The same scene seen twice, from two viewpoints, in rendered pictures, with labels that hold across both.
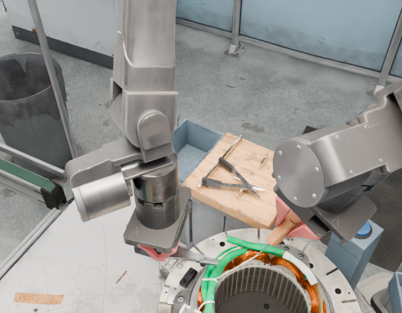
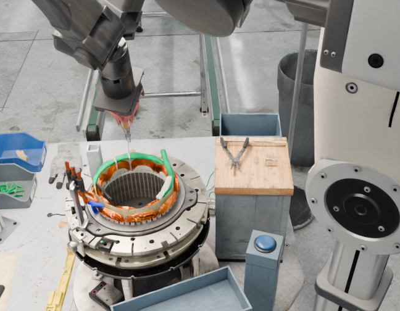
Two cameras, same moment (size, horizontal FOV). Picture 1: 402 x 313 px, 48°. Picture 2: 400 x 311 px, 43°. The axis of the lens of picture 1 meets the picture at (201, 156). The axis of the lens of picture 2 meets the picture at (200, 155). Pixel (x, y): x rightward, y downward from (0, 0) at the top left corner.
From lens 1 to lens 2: 0.89 m
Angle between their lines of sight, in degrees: 44
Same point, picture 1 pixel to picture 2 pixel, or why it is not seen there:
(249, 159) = (269, 157)
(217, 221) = not seen: hidden behind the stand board
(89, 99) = not seen: hidden behind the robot
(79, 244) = (184, 156)
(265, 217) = (221, 182)
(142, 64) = not seen: outside the picture
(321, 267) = (191, 214)
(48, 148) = (298, 134)
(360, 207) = (120, 104)
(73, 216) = (202, 142)
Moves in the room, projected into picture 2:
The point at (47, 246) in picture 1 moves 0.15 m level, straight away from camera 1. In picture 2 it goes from (171, 144) to (192, 122)
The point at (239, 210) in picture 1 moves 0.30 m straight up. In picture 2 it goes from (216, 169) to (217, 62)
